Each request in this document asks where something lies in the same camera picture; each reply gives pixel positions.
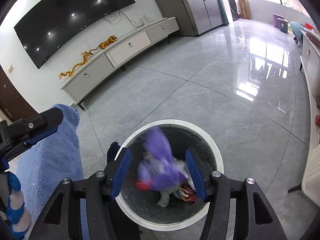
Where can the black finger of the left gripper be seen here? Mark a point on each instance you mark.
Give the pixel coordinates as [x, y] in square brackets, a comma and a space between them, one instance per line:
[37, 127]

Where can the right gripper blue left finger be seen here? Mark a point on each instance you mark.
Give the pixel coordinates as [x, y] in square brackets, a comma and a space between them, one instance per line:
[60, 218]

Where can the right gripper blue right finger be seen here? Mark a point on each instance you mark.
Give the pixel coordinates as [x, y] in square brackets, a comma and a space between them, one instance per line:
[254, 216]

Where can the clear white plastic bag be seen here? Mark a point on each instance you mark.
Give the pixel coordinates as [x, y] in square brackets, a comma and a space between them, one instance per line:
[183, 169]

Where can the white tissue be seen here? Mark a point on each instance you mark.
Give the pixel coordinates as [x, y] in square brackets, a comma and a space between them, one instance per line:
[165, 197]

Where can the purple plastic wrapper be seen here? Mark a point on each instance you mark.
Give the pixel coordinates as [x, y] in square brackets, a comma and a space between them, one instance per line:
[157, 168]

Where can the red candy bag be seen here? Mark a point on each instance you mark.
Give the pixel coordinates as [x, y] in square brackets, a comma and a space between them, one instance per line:
[141, 186]

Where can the white round trash bin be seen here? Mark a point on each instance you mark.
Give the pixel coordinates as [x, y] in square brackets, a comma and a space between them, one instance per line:
[158, 192]

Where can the blue white gloved left hand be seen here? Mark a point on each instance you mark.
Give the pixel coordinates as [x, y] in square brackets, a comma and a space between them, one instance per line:
[13, 210]

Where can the dark brown door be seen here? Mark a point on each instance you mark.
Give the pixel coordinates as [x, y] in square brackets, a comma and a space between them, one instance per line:
[13, 105]

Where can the blue fluffy bed cover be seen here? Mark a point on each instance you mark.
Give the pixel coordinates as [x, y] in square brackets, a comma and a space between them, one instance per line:
[41, 168]

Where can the orange snack wrapper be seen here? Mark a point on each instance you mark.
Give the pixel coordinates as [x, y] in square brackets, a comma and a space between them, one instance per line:
[186, 193]

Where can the golden dragon ornament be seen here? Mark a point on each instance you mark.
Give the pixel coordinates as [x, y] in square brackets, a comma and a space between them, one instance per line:
[85, 55]

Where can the grey white TV cabinet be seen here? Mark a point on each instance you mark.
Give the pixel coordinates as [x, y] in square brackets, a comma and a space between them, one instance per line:
[108, 60]

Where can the golden tiger ornament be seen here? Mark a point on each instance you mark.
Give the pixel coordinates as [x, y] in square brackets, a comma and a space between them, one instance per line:
[108, 42]

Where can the white sideboard cabinet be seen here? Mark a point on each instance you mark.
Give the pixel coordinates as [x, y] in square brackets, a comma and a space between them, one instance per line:
[310, 67]

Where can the purple storage bin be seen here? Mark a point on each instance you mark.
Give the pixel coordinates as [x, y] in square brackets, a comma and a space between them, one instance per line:
[275, 19]

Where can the cardboard box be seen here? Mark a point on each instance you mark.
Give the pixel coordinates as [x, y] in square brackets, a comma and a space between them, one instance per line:
[244, 9]

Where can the grey steel refrigerator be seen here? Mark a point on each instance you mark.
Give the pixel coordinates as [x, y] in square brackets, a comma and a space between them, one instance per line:
[195, 17]

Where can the washing machine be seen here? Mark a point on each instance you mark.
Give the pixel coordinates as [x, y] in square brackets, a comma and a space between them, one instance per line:
[235, 9]

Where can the black wall television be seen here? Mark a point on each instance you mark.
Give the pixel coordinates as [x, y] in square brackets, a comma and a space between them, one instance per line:
[51, 23]

